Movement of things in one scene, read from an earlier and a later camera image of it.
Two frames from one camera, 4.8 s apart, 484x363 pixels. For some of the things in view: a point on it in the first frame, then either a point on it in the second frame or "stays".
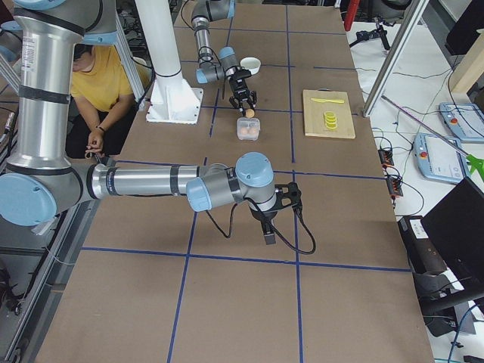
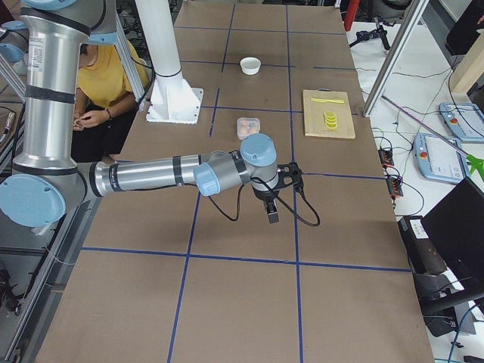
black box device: [423, 253] stays
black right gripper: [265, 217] to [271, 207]
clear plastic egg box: [248, 128] stays
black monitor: [455, 224] stays
